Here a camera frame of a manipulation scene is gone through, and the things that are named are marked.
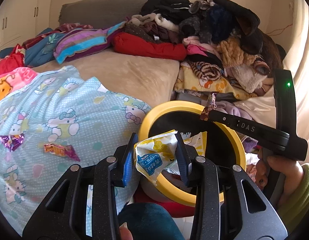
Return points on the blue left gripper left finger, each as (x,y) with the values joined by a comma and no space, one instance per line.
(127,160)

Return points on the green sleeve forearm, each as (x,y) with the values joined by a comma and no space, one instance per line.
(297,205)

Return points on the pile of dark clothes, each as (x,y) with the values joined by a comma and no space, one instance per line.
(214,21)

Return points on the brown candy bar wrapper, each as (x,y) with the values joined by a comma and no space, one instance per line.
(210,105)

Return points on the red floral blanket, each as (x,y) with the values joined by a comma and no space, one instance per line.
(14,60)

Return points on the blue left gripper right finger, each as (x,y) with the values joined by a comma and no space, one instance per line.
(183,160)

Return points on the grey bed headboard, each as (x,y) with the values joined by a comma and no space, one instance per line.
(101,14)

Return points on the light blue Hello Kitty quilt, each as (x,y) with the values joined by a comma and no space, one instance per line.
(58,107)

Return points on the orange purple snack wrapper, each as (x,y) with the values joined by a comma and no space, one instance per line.
(61,151)

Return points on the pink cartoon bear blanket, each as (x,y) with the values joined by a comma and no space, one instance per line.
(15,80)

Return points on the blue floral blanket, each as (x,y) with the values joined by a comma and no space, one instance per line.
(36,51)

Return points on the yellow white snack bag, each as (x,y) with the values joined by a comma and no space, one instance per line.
(155,154)

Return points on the white wardrobe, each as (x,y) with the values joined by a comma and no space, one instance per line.
(21,20)

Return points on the person's right hand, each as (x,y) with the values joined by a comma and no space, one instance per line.
(292,170)

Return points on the red pillow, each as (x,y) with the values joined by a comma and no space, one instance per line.
(129,44)

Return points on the purple foil candy wrapper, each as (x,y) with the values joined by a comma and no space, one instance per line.
(12,142)

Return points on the beige bed sheet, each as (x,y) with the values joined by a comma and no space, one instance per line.
(148,79)

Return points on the cream curtain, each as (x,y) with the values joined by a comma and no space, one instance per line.
(262,108)

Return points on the person's left hand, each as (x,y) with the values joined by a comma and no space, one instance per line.
(125,233)

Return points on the striped purple blue pillow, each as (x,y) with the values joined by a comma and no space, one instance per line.
(81,42)

